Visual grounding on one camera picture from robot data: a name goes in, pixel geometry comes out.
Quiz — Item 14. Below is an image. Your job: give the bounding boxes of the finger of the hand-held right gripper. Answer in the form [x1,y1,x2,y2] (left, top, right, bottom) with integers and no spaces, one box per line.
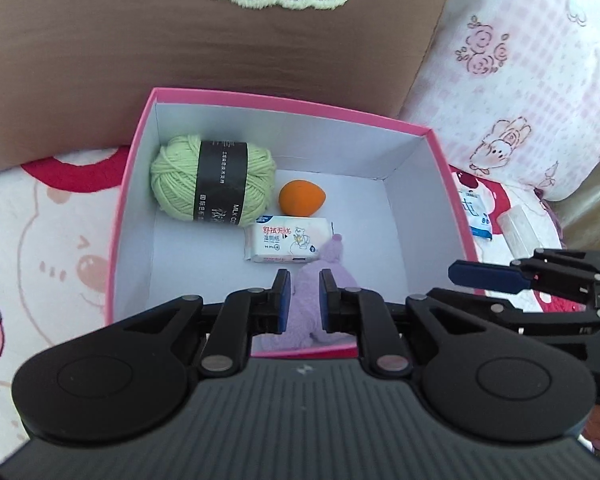
[447,247,600,307]
[430,287,595,346]

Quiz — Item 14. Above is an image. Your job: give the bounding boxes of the pink floral pillow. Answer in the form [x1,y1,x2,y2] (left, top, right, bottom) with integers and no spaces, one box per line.
[405,0,600,203]

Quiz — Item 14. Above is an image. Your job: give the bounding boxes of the orange makeup sponge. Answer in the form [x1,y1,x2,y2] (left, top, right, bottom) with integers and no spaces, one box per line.
[278,180,326,216]

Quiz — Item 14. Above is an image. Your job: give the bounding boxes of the brown embroidered cushion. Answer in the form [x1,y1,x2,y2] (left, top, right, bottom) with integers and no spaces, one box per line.
[0,0,456,176]

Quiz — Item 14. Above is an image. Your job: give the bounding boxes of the purple plush toy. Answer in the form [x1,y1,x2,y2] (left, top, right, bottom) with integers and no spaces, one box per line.
[257,234,358,353]

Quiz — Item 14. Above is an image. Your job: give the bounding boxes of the small white wipes packet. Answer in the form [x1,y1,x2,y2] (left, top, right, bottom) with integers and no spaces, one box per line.
[243,215,336,264]

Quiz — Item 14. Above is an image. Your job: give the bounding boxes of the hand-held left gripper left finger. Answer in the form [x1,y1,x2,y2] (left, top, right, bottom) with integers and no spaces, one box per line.
[122,269,293,376]

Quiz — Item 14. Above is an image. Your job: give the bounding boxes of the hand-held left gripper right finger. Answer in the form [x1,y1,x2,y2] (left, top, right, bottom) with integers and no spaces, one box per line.
[319,269,486,378]

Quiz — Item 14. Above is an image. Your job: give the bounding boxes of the pink cardboard box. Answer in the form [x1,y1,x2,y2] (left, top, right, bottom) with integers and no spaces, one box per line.
[105,86,481,361]

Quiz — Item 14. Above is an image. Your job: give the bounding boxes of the beige cloth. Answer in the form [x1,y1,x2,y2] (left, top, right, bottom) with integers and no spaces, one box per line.
[555,130,600,251]

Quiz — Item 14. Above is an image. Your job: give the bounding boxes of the blue white wet wipes pack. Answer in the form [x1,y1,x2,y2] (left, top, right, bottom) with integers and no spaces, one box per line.
[457,187,496,242]

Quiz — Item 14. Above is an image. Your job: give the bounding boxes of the green yarn ball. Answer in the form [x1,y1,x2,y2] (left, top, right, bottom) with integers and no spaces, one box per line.
[150,133,277,231]

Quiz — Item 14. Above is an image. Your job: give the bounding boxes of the clear cotton swab box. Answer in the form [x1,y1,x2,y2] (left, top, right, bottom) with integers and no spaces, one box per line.
[497,205,541,261]

